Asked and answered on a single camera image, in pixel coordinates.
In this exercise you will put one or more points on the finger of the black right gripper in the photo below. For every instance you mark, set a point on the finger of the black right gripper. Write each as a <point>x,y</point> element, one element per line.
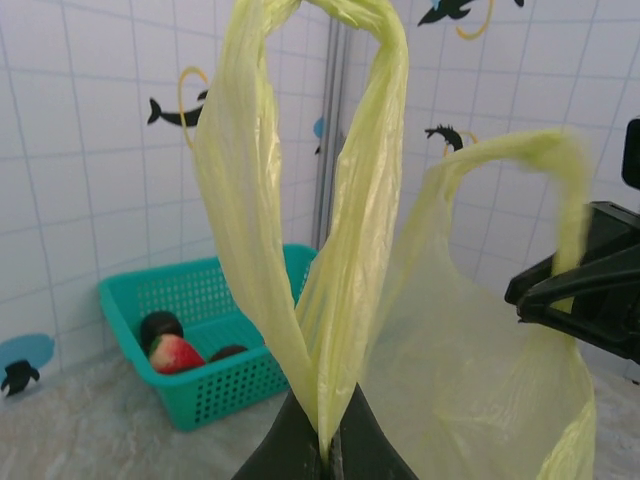
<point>540,285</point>
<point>600,325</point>

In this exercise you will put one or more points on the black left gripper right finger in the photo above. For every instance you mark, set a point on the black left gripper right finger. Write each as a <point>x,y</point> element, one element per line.
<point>365,445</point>

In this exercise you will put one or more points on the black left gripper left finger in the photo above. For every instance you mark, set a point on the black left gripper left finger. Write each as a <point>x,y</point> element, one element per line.
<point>295,450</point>

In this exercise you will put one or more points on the teal plastic mesh basket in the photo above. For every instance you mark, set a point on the teal plastic mesh basket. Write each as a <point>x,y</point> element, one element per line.
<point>210,390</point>

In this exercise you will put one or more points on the yellow plastic bag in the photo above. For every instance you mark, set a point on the yellow plastic bag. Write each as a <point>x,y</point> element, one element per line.
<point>370,200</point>

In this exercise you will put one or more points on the dark fake mangosteen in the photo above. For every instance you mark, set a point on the dark fake mangosteen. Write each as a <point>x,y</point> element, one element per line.
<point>227,352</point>
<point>161,325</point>

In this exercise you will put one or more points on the red fake strawberry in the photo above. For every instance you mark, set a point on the red fake strawberry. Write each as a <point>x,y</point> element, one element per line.
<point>175,355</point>

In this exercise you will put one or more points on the blue patch sticker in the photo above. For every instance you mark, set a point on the blue patch sticker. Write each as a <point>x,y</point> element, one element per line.
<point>319,127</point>

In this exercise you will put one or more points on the penguin blue circle sticker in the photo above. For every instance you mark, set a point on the penguin blue circle sticker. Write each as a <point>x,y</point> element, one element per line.
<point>25,350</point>

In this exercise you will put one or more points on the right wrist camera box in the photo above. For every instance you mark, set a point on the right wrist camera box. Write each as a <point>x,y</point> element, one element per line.
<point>632,152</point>

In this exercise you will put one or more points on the aluminium corner post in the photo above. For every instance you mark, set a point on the aluminium corner post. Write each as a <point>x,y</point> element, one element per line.
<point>334,90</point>

